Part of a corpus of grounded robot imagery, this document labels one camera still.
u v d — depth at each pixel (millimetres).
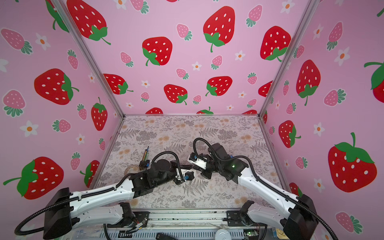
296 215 396
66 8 700
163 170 547
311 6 685
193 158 625
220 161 573
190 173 594
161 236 692
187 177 582
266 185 460
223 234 655
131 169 916
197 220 750
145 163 912
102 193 468
